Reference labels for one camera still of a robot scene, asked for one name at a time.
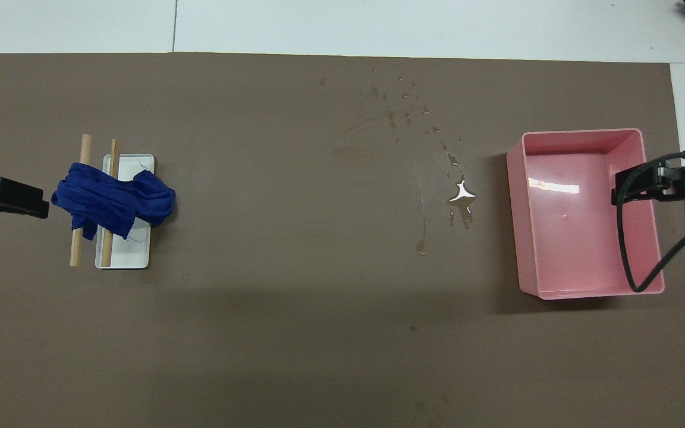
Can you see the blue cloth towel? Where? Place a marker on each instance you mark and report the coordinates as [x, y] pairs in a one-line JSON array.
[[110, 199]]

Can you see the spilled water puddle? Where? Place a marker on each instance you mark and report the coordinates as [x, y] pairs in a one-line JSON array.
[[462, 191]]

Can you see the thick wooden dowel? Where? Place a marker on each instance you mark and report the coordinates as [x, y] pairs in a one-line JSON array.
[[85, 148]]

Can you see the pink plastic bin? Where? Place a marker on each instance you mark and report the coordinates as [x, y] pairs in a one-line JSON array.
[[568, 238]]

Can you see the thin wooden dowel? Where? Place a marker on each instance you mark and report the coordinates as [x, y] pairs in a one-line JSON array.
[[115, 156]]

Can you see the white rectangular tray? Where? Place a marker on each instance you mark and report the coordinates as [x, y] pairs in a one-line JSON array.
[[131, 252]]

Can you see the large brown table mat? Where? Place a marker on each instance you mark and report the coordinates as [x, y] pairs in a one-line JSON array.
[[295, 333]]

